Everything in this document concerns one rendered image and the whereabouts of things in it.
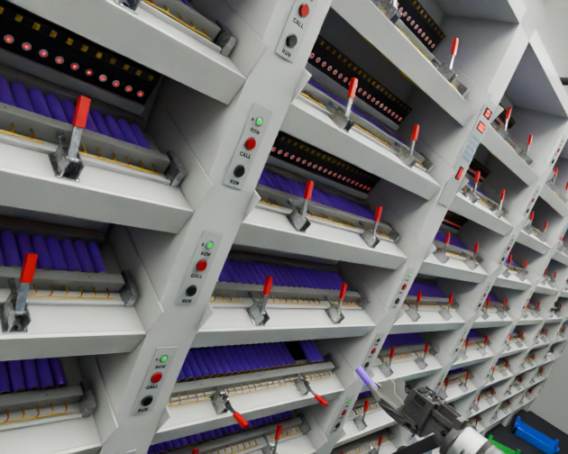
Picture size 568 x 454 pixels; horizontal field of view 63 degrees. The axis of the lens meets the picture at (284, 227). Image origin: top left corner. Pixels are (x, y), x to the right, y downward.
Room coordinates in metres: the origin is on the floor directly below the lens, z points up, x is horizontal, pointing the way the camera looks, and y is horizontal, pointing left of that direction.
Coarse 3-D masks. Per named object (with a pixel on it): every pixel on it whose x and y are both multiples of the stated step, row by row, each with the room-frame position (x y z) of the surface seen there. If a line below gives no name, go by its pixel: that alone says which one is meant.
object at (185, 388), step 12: (264, 372) 0.99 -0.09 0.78; (276, 372) 1.01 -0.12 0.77; (288, 372) 1.04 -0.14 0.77; (300, 372) 1.07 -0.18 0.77; (312, 372) 1.12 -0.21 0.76; (180, 384) 0.81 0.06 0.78; (192, 384) 0.83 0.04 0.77; (204, 384) 0.84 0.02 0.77; (216, 384) 0.87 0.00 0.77; (228, 384) 0.89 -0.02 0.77; (240, 384) 0.92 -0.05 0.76; (252, 384) 0.96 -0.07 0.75; (288, 384) 1.03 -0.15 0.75
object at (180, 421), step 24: (336, 360) 1.22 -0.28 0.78; (312, 384) 1.11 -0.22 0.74; (336, 384) 1.17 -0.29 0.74; (168, 408) 0.77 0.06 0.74; (192, 408) 0.81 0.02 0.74; (240, 408) 0.88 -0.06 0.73; (264, 408) 0.93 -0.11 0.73; (288, 408) 1.02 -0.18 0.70; (168, 432) 0.74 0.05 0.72; (192, 432) 0.80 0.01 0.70
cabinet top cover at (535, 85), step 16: (448, 0) 1.22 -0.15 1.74; (464, 0) 1.18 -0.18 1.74; (480, 0) 1.15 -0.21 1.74; (496, 0) 1.12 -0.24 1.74; (512, 0) 1.12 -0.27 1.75; (464, 16) 1.27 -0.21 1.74; (480, 16) 1.23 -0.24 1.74; (496, 16) 1.20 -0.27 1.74; (512, 16) 1.16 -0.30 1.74; (528, 48) 1.29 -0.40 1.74; (544, 48) 1.34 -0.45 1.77; (528, 64) 1.40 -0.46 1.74; (544, 64) 1.38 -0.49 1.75; (512, 80) 1.58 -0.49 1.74; (528, 80) 1.52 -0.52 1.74; (544, 80) 1.47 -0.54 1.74; (560, 80) 1.52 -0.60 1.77; (512, 96) 1.74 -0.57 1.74; (528, 96) 1.67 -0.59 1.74; (544, 96) 1.61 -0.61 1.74; (560, 96) 1.57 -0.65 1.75; (544, 112) 1.77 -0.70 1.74; (560, 112) 1.69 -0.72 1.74
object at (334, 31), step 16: (432, 0) 1.25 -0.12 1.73; (336, 16) 1.02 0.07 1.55; (432, 16) 1.27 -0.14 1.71; (320, 32) 1.00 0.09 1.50; (336, 32) 1.04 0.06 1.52; (352, 32) 1.07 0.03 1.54; (336, 48) 1.05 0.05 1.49; (352, 48) 1.09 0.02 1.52; (368, 48) 1.13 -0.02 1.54; (368, 64) 1.14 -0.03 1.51; (384, 64) 1.19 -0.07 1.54; (48, 80) 0.65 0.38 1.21; (160, 80) 0.77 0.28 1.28; (384, 80) 1.21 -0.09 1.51; (400, 80) 1.26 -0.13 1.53; (400, 96) 1.29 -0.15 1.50; (144, 112) 0.76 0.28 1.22; (480, 144) 1.75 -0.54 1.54; (480, 160) 1.80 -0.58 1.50; (64, 224) 0.71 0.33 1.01
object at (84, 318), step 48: (0, 240) 0.60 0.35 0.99; (48, 240) 0.65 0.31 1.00; (96, 240) 0.71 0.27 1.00; (0, 288) 0.55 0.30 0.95; (48, 288) 0.59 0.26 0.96; (96, 288) 0.64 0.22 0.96; (144, 288) 0.67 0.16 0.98; (0, 336) 0.49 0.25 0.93; (48, 336) 0.53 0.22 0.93; (96, 336) 0.58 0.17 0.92
